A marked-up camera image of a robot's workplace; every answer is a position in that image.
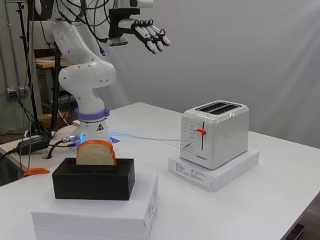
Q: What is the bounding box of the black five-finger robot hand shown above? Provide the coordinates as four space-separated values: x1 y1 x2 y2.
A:
107 8 172 55

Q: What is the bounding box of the toy bread slice orange crust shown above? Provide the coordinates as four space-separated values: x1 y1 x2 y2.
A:
75 139 118 167

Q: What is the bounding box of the wooden shelf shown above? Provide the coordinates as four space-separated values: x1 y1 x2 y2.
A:
34 55 73 70

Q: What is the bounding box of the thick black stand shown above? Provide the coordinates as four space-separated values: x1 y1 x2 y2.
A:
49 46 64 132

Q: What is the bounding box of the white steel toaster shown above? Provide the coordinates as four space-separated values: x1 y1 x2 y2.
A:
179 99 250 170

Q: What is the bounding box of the thin black tripod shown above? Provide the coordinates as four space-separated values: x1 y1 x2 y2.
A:
15 0 44 135

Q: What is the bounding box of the white flat box with print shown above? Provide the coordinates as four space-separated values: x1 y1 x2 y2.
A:
167 148 260 193

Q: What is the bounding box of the black foam block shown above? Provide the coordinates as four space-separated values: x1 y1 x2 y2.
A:
52 157 136 201

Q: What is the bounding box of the black power adapter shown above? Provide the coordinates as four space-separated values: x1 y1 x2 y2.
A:
16 134 52 155

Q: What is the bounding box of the orange clamp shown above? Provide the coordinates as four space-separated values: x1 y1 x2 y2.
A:
23 167 51 177

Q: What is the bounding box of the white flat box stand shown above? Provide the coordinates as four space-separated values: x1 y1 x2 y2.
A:
33 228 149 240
31 173 159 234

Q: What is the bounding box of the white toaster cable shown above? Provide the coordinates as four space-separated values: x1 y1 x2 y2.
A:
109 130 182 148

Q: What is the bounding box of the grey wall outlet box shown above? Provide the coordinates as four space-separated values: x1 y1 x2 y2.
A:
6 86 30 98

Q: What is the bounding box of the black base cable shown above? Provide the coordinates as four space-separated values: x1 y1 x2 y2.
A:
45 139 73 160

